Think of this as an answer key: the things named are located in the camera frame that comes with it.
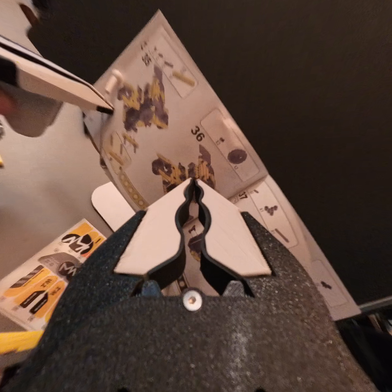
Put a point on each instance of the instruction booklet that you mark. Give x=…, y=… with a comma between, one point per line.
x=183, y=92

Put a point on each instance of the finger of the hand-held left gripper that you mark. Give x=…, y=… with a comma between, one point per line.
x=55, y=82
x=18, y=46

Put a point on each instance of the yellow grey sticker sheet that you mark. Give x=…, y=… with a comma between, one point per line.
x=36, y=275

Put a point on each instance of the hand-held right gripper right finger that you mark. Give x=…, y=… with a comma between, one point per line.
x=235, y=245

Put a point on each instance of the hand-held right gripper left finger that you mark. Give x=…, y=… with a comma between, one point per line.
x=153, y=242

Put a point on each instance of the yellow grey brick toy vehicle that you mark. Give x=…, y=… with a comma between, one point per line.
x=18, y=341

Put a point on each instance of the white metal book stand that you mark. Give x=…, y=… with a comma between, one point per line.
x=107, y=202

